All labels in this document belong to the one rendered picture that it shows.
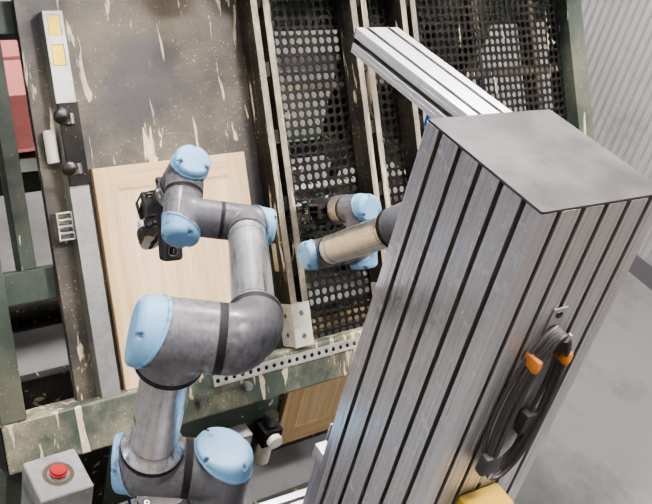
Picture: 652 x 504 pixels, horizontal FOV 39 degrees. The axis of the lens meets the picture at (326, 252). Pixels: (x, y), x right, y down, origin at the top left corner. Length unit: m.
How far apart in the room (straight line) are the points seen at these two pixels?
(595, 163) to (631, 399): 3.20
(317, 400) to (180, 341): 1.80
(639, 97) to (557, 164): 4.04
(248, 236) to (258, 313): 0.27
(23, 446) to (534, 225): 1.47
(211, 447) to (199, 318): 0.42
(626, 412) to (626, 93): 1.88
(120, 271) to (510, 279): 1.34
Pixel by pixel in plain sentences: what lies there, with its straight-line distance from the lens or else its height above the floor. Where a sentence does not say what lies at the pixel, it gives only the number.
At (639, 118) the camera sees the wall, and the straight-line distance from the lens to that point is 5.34.
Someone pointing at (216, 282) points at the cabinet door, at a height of 1.07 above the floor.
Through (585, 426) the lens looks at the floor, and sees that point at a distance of 4.22.
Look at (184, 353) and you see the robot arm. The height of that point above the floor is 1.63.
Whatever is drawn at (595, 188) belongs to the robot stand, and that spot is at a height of 2.03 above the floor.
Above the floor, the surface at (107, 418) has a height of 0.87.
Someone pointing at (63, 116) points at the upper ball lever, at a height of 1.54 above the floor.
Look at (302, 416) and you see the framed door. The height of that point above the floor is 0.36.
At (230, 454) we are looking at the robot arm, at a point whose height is 1.26.
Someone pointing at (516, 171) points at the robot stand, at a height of 2.03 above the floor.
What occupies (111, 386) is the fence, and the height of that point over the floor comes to 0.92.
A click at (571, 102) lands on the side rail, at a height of 1.39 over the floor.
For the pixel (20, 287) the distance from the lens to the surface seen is 2.34.
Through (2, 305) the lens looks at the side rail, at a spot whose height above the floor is 1.14.
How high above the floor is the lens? 2.55
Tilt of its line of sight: 33 degrees down
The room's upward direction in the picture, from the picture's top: 15 degrees clockwise
